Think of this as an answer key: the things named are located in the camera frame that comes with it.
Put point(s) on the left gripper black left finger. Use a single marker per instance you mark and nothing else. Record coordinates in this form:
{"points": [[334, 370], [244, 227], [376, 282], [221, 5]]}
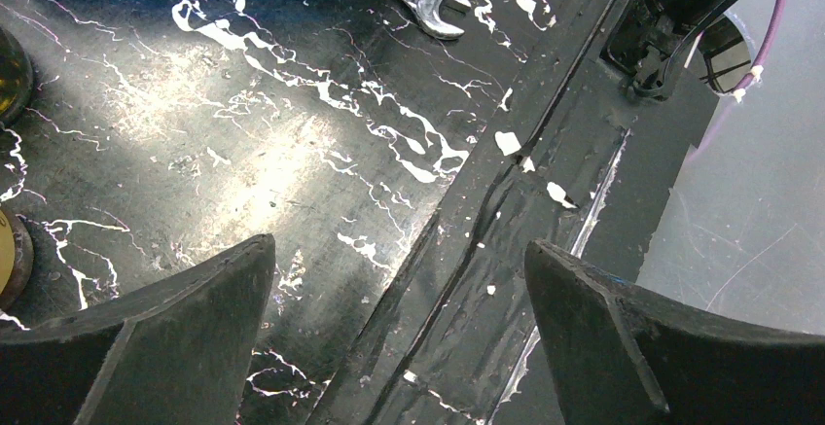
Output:
{"points": [[173, 352]]}

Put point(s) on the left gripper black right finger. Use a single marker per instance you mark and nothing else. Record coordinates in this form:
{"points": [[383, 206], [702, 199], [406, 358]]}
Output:
{"points": [[622, 354]]}

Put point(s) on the dark wine bottle gold cap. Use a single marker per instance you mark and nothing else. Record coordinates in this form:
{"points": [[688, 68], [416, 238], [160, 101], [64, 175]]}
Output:
{"points": [[16, 258]]}

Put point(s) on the dark bottle silver cap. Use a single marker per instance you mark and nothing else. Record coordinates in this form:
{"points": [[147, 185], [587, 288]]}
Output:
{"points": [[17, 78]]}

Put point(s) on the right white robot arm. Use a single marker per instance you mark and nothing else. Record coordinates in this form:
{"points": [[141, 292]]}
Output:
{"points": [[651, 41]]}

